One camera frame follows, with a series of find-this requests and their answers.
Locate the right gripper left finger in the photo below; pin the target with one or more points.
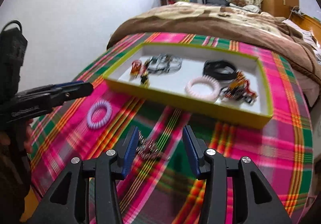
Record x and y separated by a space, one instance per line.
126 153

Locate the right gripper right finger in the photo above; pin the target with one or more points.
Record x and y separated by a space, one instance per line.
195 149

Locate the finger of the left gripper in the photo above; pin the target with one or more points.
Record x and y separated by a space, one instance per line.
59 96
64 85

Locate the black wristband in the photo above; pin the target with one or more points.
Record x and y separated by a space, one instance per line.
220 70

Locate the pink green plaid tablecloth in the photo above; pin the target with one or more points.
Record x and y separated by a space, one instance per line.
167 191

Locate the white tray with green rim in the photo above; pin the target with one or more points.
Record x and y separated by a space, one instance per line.
187 88

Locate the brown plush blanket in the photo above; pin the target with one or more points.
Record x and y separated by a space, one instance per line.
261 30

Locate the wooden headboard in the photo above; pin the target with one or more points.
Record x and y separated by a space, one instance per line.
307 23

